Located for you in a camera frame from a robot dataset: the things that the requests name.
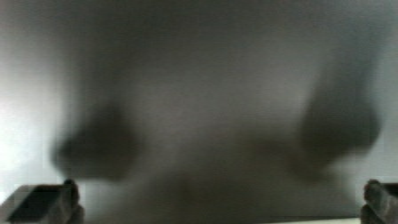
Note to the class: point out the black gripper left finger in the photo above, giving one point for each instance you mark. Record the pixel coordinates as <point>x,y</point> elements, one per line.
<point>43,204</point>

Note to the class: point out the white cabinet body box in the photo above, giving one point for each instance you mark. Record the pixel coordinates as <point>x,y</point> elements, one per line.
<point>201,104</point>

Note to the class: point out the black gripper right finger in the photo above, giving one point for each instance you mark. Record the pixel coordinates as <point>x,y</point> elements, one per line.
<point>379,211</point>

